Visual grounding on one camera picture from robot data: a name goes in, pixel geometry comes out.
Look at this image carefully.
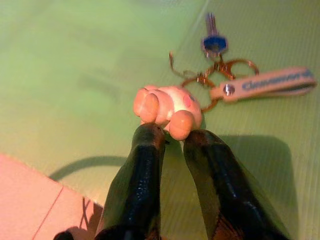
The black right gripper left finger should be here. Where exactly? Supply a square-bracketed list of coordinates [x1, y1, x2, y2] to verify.
[96, 123, 167, 240]

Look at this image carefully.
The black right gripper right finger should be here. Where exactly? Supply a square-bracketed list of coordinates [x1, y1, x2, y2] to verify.
[183, 129, 292, 240]

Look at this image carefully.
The white plush figure charm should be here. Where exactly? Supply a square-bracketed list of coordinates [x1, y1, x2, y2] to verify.
[132, 85, 203, 141]

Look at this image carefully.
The white lettered keychain strap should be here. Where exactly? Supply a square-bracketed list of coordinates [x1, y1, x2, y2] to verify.
[209, 66, 318, 104]

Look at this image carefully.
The large gold key ring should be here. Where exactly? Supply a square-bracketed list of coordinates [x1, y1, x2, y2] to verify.
[180, 74, 222, 113]

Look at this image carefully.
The thin gold hook clasp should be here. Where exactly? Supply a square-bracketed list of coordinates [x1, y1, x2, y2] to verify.
[168, 51, 201, 79]

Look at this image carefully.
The silver key with blue cap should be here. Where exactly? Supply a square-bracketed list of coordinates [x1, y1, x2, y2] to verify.
[200, 12, 229, 59]

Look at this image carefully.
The green corrugated plastic board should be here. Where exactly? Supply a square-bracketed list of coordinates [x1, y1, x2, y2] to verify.
[0, 0, 320, 240]

